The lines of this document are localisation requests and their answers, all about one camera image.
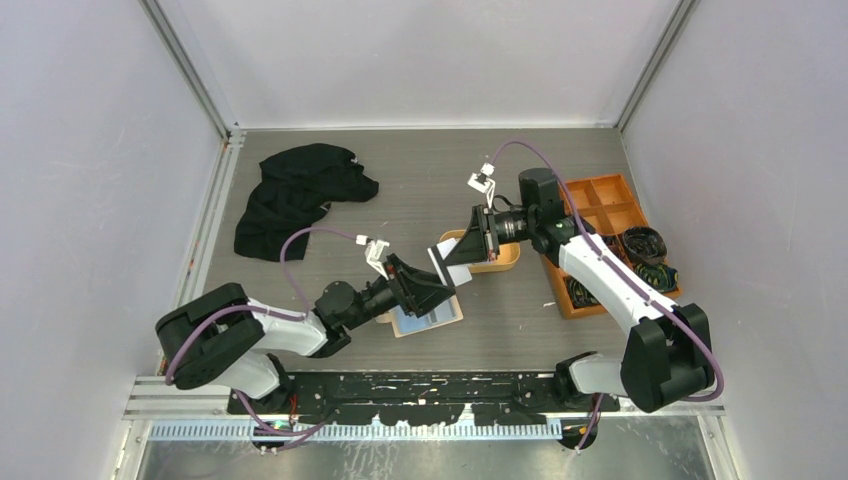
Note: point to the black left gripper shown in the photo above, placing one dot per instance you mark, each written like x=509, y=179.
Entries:
x=414, y=290

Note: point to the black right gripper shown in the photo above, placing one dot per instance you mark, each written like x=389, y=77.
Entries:
x=473, y=248

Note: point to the credit card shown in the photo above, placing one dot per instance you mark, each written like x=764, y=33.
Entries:
x=450, y=275

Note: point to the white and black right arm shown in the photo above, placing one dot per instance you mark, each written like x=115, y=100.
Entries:
x=667, y=356

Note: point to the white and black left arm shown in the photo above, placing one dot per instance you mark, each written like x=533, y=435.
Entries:
x=225, y=337

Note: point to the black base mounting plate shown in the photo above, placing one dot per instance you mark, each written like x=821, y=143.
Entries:
x=501, y=395

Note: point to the green patterned rolled tie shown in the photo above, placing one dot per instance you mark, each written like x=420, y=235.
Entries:
x=579, y=295
x=661, y=277

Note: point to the orange compartment tray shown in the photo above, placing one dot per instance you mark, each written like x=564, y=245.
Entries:
x=609, y=205

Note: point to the dark patterned rolled tie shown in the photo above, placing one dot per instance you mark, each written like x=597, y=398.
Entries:
x=613, y=243

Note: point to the black cloth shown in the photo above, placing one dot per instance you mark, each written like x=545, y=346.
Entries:
x=297, y=188

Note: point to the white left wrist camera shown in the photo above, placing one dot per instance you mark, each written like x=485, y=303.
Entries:
x=374, y=249

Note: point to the aluminium front rail frame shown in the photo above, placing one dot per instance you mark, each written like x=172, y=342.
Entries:
x=172, y=416

